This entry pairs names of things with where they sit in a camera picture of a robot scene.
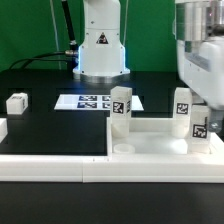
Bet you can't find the black cable bundle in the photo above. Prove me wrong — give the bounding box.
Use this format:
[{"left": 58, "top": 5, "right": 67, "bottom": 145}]
[{"left": 8, "top": 0, "right": 80, "bottom": 70}]

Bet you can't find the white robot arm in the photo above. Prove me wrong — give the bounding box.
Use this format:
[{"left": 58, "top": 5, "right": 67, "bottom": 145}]
[{"left": 73, "top": 0, "right": 224, "bottom": 133}]

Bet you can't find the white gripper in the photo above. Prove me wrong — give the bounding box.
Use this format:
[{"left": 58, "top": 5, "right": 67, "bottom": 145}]
[{"left": 177, "top": 38, "right": 224, "bottom": 133}]

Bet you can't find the white sheet with markers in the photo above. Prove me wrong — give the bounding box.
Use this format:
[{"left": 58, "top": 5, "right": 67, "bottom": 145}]
[{"left": 54, "top": 94, "right": 145, "bottom": 111}]

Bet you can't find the white U-shaped obstacle fence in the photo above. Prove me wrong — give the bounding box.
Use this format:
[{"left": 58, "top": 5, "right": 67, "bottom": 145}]
[{"left": 0, "top": 117, "right": 224, "bottom": 184}]

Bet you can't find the white square table top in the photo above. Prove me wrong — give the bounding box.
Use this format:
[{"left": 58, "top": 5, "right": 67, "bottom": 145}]
[{"left": 106, "top": 116, "right": 224, "bottom": 158}]

